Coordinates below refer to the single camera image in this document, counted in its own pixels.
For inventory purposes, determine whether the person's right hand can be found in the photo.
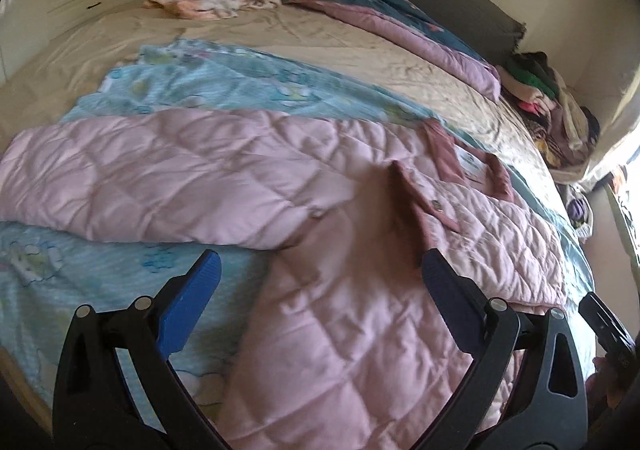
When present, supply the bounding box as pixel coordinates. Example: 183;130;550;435
586;357;628;410

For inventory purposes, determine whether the pile of mixed clothes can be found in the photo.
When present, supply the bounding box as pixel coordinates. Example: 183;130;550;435
496;52;601;170

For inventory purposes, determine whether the cream curtain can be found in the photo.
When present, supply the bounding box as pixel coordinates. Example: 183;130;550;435
578;73;639;191

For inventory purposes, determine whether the peach white small garment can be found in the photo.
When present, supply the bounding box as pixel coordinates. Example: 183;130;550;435
142;0;282;20

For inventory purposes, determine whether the light blue Hello Kitty sheet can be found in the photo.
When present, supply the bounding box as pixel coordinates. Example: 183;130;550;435
1;39;594;404

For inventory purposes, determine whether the white bag with clothes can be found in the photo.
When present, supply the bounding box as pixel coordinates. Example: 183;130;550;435
558;185;594;242

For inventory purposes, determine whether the pink quilted jacket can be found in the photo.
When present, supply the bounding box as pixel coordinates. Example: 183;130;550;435
1;109;566;449

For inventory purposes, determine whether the dark floral purple quilt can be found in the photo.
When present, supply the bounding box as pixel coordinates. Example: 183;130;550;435
202;0;502;104

